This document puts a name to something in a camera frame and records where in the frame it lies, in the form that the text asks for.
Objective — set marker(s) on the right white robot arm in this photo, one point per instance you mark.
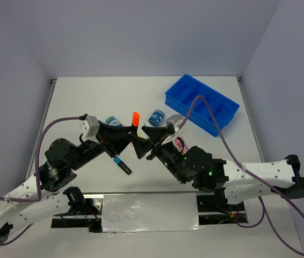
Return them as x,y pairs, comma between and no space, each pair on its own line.
230,183

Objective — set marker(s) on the silver foil plate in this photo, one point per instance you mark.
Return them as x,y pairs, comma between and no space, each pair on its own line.
168,212

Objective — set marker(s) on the blue jar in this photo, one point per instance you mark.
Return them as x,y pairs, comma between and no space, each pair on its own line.
113,121
156,118

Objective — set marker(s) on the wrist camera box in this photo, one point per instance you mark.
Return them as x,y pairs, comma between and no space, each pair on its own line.
175,120
90,127

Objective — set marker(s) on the right blue jar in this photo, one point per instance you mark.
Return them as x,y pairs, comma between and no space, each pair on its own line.
156,118

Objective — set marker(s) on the blue compartment tray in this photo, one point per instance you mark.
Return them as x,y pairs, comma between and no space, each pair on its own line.
181,95

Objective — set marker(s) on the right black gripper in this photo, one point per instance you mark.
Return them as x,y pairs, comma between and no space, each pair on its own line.
140,148

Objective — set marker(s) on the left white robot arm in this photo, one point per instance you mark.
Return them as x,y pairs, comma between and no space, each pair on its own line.
46,192

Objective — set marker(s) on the pink cap glue tube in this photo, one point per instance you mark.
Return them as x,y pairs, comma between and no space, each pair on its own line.
181,142

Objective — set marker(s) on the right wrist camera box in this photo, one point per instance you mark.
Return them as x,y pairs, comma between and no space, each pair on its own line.
175,120

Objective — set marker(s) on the yellow thin pen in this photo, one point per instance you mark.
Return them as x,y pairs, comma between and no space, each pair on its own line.
142,135

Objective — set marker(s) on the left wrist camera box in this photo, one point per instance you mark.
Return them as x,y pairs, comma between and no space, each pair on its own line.
90,127

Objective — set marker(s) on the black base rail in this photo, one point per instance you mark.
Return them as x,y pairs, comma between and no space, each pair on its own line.
208,214

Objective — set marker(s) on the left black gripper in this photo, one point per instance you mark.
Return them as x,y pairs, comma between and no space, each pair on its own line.
114,138

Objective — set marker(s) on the left blue jar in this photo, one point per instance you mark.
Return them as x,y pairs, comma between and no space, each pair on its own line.
113,121

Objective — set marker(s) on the orange highlighter cap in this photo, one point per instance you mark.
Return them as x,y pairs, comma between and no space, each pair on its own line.
135,119

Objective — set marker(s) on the orange tip black highlighter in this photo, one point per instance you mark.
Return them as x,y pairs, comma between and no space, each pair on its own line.
137,130

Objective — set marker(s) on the blue cap black highlighter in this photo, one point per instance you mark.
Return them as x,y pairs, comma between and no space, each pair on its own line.
122,165

